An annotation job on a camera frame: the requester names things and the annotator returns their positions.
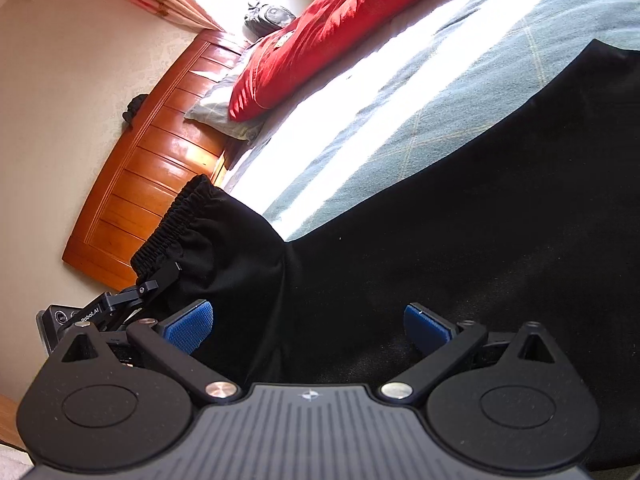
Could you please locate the wooden headboard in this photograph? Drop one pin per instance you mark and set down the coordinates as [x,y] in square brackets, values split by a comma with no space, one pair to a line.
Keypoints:
[150,160]

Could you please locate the black bag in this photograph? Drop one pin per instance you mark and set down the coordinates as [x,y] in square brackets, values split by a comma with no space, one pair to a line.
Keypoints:
[270,17]

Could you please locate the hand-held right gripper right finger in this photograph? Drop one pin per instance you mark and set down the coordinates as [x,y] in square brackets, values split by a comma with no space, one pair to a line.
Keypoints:
[425,327]

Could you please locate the red quilt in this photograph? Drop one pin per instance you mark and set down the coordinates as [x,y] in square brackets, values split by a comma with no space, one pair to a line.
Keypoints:
[325,35]

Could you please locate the blue-grey plaid bed sheet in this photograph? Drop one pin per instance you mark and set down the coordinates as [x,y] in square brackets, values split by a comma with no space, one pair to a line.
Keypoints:
[450,85]

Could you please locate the small black cloth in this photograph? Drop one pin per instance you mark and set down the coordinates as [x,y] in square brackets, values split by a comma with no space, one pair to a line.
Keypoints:
[134,109]

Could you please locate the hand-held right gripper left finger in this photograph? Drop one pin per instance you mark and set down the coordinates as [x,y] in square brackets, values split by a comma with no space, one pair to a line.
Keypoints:
[192,325]

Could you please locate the grey plaid pillow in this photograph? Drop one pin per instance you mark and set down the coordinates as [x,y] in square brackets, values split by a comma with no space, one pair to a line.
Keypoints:
[212,107]

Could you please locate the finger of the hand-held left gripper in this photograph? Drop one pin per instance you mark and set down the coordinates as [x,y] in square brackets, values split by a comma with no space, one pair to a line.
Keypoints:
[162,277]

